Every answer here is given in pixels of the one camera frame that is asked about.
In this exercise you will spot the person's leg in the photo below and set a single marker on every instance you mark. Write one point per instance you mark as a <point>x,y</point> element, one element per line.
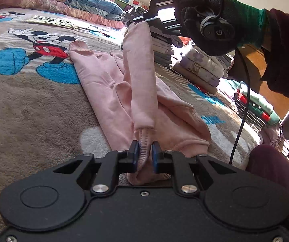
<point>280,176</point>

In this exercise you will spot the person's right hand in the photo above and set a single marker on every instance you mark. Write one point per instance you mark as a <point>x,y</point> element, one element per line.
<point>191,27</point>

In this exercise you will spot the grey folded quilt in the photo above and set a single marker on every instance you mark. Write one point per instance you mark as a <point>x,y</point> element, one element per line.
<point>163,59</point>

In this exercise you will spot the pink sweatshirt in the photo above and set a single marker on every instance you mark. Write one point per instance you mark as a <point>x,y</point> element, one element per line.
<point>109,93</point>

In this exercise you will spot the white purple folded quilt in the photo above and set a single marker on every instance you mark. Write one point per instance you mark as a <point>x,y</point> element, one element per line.
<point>162,42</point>

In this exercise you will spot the purple flower folded quilt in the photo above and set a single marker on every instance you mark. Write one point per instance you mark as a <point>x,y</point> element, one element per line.
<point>204,60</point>

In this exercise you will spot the black white striped garment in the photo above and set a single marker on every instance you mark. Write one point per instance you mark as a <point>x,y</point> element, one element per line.
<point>250,117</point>

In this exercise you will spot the stack of folded floral linens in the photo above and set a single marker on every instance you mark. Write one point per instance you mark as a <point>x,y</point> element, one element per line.
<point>189,77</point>

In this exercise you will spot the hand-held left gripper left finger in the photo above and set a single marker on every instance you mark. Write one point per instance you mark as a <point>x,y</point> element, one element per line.
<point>134,157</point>

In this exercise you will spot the stack of striped folded clothes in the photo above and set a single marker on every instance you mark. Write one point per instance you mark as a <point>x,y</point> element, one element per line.
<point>257,103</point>

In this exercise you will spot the pink flower folded quilt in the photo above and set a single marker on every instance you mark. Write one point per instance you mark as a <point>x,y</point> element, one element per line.
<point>207,74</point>

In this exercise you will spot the purple floral pillow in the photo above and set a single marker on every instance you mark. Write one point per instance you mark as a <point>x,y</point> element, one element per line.
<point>33,2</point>

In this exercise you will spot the wooden wardrobe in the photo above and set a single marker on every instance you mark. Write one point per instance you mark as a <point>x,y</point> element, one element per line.
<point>255,63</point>

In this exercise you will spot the red floral folded quilt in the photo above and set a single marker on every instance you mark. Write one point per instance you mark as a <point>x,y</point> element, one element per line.
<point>184,41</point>

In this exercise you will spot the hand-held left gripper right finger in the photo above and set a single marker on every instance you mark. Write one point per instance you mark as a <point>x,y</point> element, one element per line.
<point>155,158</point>

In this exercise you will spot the blue folded quilt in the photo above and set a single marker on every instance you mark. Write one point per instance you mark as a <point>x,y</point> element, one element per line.
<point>94,3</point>

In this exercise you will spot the cartoon mouse printed blanket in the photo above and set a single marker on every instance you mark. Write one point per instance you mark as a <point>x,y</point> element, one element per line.
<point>33,105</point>

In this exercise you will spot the person's right forearm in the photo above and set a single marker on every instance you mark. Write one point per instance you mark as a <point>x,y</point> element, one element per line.
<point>285,55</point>

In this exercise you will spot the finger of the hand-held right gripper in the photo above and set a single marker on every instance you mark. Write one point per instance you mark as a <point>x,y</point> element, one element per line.
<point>167,26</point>
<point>157,7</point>

